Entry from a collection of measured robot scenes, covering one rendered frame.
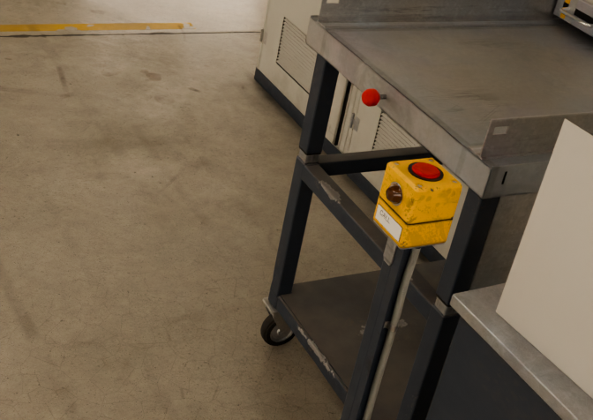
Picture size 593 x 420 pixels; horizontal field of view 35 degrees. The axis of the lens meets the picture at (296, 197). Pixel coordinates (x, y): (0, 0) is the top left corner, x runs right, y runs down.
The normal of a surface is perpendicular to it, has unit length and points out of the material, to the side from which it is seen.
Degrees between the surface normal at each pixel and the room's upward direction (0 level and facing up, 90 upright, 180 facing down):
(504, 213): 90
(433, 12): 90
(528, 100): 0
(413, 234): 90
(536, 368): 0
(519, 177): 90
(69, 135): 0
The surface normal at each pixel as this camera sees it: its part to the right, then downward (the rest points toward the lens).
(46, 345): 0.18, -0.84
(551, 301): -0.84, 0.15
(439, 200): 0.44, 0.52
